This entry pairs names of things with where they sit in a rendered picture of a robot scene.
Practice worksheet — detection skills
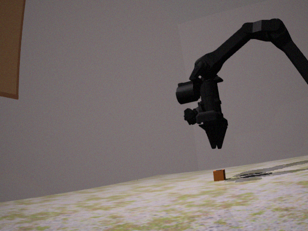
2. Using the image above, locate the orange block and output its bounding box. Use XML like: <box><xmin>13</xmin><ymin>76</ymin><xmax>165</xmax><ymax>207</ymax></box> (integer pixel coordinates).
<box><xmin>213</xmin><ymin>170</ymin><xmax>226</xmax><ymax>181</ymax></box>

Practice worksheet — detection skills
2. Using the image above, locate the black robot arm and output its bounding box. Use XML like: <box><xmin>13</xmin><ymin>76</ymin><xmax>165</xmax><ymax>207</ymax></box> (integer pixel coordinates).
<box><xmin>176</xmin><ymin>18</ymin><xmax>308</xmax><ymax>125</ymax></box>

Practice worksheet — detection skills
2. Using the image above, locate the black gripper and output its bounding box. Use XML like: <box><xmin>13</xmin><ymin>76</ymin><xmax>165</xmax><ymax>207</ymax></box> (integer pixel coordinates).
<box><xmin>196</xmin><ymin>95</ymin><xmax>228</xmax><ymax>149</ymax></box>

